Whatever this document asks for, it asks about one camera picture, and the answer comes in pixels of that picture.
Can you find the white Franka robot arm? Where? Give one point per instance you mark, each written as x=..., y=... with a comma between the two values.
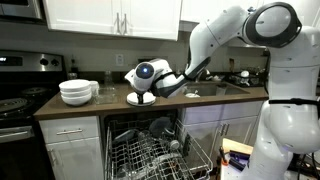
x=290, y=116

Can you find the dishwasher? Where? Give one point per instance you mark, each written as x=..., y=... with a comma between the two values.
x=133, y=116

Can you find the clear glass container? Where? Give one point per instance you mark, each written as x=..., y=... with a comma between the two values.
x=106, y=98

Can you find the dark bowl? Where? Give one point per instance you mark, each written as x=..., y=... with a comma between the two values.
x=160, y=126

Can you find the clear glass bottle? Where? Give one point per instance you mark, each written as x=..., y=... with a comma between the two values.
x=108, y=81

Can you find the white mug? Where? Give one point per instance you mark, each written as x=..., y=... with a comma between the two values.
x=95, y=88

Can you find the white item in sink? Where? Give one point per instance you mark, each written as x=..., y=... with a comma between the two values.
x=192, y=95

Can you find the small white round cup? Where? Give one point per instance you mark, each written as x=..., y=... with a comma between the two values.
x=174, y=144

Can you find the white ceramic bowl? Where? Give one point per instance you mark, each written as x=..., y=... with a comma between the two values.
x=76, y=94
x=76, y=101
x=75, y=85

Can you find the kitchen sink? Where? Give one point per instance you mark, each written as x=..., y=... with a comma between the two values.
x=206, y=89

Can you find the chrome faucet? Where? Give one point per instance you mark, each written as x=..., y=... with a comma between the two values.
x=204, y=75

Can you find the white sink base cabinet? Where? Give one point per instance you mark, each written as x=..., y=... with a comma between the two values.
x=206, y=115

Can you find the clear drinking glass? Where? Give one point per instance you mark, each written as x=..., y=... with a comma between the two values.
x=72, y=76

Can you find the dark glass bottle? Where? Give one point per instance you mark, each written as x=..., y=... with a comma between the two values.
x=74, y=68

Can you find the white base cabinet with drawer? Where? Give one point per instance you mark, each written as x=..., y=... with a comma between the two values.
x=76, y=156

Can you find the small brown bottle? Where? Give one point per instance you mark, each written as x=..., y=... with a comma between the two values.
x=232, y=65

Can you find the small black orange clamp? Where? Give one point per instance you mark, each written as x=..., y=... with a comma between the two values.
x=223, y=160

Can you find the wooden board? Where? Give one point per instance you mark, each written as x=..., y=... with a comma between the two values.
x=236, y=146

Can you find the black dish drying rack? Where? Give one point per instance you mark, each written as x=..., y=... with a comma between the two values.
x=246, y=80

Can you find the black purple device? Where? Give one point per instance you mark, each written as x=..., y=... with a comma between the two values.
x=238, y=163

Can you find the stainless steel stove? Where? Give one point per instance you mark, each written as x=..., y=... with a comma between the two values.
x=20, y=106

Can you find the stainless steel microwave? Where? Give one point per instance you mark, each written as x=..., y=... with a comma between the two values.
x=20, y=10

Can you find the white wall outlet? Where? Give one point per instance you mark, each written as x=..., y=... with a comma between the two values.
x=119, y=60

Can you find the white double door wall cabinet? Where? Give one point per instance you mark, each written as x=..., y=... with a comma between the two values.
x=83, y=16

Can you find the white wall cabinet over sink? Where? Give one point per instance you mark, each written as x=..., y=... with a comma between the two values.
x=191, y=10

